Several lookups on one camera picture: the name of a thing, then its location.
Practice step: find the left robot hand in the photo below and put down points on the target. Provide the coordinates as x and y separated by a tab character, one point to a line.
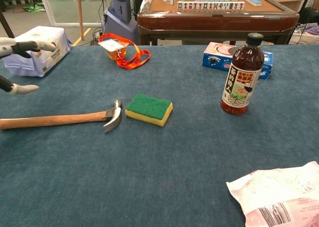
25	47

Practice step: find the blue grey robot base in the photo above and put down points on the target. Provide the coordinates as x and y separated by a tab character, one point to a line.
120	15

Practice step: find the green yellow sponge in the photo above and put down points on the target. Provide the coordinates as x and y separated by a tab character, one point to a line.
149	107

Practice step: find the white tissue pack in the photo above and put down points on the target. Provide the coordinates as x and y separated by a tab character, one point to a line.
47	60

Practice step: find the black slanted stand leg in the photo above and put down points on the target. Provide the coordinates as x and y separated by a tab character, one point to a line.
6	24

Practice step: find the wooden pole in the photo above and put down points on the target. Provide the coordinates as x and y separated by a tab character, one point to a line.
80	13

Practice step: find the face-up mahjong tile row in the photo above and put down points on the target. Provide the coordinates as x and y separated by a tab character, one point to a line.
210	5

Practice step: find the brown mahjong table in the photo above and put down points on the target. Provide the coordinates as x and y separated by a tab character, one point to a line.
214	23

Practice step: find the blue cookie box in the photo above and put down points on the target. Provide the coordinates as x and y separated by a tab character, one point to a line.
216	59

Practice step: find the dark tea bottle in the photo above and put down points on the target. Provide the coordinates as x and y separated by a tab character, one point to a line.
240	82

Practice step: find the white plastic basket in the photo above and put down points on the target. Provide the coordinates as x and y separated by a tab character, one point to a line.
304	39

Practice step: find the black tripod stand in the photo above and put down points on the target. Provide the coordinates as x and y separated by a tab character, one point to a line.
305	1

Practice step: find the white pink plastic packet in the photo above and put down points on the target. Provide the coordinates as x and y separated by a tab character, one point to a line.
279	197

